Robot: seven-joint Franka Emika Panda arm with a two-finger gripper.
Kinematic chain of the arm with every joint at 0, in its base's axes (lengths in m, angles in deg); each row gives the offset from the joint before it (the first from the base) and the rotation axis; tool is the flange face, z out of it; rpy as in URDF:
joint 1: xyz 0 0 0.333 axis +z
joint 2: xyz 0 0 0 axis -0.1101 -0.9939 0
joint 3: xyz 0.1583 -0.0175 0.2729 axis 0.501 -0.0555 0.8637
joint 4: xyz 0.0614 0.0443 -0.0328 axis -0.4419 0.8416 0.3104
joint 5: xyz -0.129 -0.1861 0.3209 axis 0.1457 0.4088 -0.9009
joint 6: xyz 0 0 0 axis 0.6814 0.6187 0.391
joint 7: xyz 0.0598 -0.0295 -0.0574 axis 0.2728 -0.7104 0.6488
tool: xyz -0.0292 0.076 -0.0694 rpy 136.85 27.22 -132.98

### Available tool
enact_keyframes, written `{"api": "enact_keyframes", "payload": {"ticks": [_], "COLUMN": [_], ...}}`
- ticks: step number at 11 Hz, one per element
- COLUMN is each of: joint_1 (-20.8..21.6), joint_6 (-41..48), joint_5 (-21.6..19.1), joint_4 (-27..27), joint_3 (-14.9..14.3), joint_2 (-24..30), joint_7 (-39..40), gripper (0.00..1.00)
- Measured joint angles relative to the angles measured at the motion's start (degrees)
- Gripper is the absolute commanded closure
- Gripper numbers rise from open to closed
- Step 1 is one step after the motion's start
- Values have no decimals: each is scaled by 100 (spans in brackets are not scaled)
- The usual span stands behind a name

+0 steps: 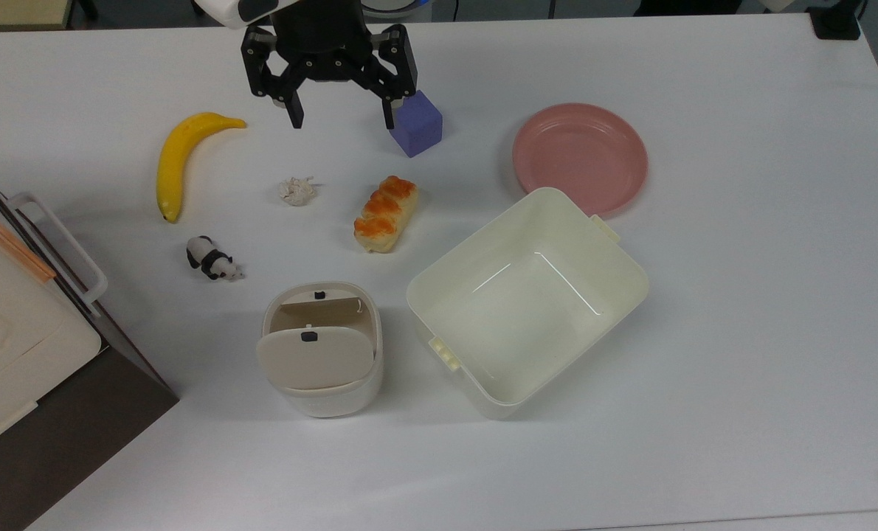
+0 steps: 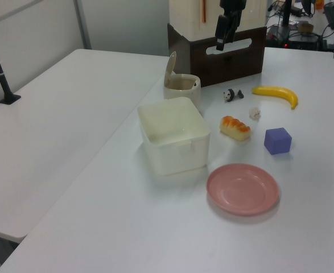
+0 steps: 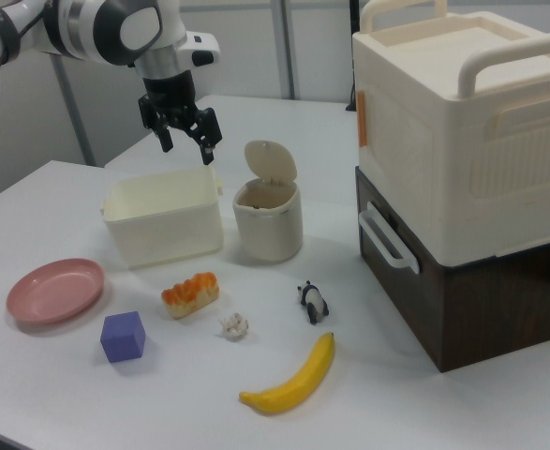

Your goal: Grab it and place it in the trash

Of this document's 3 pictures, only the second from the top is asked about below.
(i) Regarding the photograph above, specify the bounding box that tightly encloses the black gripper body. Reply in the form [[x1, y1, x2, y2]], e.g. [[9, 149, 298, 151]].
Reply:
[[219, 0, 248, 17]]

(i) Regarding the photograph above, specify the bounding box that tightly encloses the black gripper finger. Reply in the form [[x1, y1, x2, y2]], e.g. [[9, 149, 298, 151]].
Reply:
[[225, 10, 243, 44], [215, 14, 228, 51]]

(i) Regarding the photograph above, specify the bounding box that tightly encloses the white paper ball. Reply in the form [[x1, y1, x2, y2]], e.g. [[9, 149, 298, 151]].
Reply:
[[248, 106, 262, 120]]

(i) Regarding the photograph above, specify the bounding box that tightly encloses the small cream lidded trash can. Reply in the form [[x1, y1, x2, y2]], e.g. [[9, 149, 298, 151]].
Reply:
[[163, 51, 202, 110]]

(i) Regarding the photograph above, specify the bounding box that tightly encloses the dark brown crate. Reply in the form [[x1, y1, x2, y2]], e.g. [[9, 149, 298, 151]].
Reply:
[[167, 22, 267, 88]]

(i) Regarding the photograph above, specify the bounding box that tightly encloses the black monitor stand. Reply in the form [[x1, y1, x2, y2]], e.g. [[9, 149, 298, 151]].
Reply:
[[280, 0, 294, 27]]

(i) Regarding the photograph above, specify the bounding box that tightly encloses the toy panda figure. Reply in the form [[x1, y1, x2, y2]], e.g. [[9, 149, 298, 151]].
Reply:
[[222, 88, 245, 104]]

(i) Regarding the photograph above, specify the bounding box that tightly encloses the black equipment base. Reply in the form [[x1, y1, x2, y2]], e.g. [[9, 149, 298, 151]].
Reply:
[[266, 24, 321, 49]]

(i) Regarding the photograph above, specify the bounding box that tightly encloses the small cardboard box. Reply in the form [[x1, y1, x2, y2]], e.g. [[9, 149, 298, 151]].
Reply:
[[297, 22, 315, 33]]

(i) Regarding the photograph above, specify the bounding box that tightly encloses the yellow toy banana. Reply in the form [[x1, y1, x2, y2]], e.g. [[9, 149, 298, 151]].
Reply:
[[251, 85, 299, 110]]

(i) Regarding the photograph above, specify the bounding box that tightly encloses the toy bread loaf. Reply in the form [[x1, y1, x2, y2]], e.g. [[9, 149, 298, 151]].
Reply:
[[219, 115, 251, 142]]

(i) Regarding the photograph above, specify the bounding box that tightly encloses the purple cube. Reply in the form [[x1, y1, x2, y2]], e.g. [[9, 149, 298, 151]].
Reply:
[[263, 127, 293, 155]]

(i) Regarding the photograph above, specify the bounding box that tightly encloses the square cream plastic box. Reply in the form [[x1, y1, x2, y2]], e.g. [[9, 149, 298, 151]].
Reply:
[[137, 96, 211, 176]]

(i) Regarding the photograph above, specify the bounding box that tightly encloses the pink plastic plate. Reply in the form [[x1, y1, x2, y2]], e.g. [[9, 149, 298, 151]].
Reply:
[[206, 163, 279, 216]]

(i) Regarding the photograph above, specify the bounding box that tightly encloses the cream storage box with handles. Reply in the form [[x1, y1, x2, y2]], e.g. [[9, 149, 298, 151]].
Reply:
[[168, 0, 267, 40]]

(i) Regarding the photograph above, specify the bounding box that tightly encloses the grey partition frame post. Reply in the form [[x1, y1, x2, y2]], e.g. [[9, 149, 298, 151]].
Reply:
[[72, 0, 93, 51]]

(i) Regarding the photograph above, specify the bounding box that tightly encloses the black camera stand pole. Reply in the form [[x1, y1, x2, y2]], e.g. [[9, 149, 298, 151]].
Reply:
[[0, 21, 22, 106]]

